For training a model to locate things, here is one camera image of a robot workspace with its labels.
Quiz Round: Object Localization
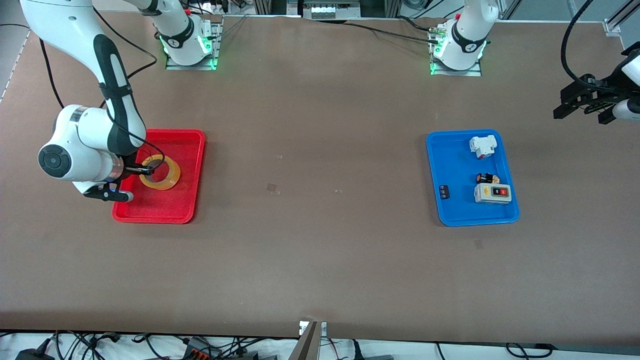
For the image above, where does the yellow tape roll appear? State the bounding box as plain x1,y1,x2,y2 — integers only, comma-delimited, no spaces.
139,154,182,191

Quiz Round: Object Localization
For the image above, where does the red plastic tray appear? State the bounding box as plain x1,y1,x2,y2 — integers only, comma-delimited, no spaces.
112,129,206,224

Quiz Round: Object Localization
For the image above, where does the white electrical connector block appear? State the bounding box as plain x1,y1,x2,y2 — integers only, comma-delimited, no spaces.
469,135,499,160

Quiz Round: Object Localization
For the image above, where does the blue plastic tray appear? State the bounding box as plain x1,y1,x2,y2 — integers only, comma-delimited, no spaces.
426,129,521,228

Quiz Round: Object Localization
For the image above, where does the black power adapter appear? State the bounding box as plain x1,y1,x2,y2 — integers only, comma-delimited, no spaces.
15,346,56,360

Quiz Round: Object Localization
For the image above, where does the orange black device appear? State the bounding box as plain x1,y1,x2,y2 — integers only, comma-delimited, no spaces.
182,337,224,360

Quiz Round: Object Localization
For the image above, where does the white power strip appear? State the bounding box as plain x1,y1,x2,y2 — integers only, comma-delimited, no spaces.
299,0,362,20

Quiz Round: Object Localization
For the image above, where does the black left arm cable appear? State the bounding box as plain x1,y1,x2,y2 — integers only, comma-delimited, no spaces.
560,0,598,86

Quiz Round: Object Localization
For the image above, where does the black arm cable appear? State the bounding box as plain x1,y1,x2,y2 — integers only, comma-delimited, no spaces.
560,0,598,86
39,5,166,168

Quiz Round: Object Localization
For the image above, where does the aluminium frame profile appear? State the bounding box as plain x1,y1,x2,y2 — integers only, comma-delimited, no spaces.
607,0,640,28

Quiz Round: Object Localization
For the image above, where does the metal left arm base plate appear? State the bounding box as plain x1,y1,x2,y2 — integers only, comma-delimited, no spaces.
430,59,484,77

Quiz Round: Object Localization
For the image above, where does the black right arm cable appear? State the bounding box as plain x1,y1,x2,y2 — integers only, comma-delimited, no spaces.
39,5,166,168

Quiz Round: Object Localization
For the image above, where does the grey switch box red button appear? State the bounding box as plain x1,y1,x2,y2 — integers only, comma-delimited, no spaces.
473,183,513,205

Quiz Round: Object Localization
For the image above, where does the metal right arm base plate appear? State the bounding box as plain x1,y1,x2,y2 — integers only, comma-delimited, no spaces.
165,20,224,71

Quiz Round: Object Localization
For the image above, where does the thin grey cable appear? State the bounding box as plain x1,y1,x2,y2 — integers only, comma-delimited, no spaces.
220,14,251,38

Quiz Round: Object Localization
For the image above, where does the thick black table cable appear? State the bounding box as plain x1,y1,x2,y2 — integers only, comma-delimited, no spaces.
345,21,441,43

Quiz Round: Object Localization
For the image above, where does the metal camera post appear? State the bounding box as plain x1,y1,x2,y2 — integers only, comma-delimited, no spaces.
287,320,328,360

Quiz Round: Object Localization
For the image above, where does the black looped floor cable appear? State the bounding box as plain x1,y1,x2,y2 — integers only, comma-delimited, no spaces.
505,342,553,359

